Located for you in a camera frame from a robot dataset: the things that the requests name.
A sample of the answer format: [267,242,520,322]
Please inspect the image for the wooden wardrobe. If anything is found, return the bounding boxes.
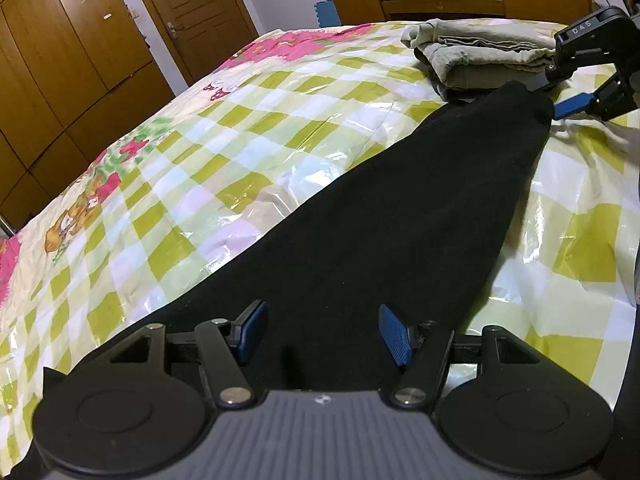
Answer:
[1,0,174,230]

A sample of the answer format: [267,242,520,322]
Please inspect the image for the checkered floral bed sheet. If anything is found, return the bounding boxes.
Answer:
[1,22,639,471]

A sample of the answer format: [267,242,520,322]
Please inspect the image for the wooden door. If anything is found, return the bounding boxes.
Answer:
[143,0,257,84]

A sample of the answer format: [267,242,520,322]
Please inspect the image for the black pants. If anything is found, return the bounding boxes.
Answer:
[8,80,557,480]

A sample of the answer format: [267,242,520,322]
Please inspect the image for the blue foam mat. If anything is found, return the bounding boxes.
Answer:
[314,0,342,28]

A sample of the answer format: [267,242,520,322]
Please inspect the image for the folded grey pants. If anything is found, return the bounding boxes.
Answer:
[400,18,555,90]

